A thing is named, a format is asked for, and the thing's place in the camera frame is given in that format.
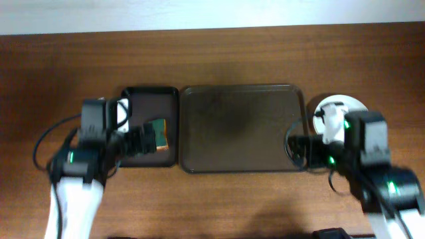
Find green and orange sponge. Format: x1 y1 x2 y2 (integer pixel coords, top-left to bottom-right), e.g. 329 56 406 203
150 119 169 151

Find pale grey stained plate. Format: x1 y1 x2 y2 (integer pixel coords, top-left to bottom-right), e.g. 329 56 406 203
311 94 368 134

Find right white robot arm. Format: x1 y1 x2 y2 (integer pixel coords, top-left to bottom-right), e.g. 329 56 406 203
284 102 424 238

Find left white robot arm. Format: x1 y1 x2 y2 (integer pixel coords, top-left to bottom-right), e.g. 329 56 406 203
44 98 168 238

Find small black tray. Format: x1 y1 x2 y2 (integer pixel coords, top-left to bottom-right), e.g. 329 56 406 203
121 86 179 168

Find large brown serving tray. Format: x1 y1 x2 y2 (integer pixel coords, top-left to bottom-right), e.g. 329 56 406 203
179 84 308 174

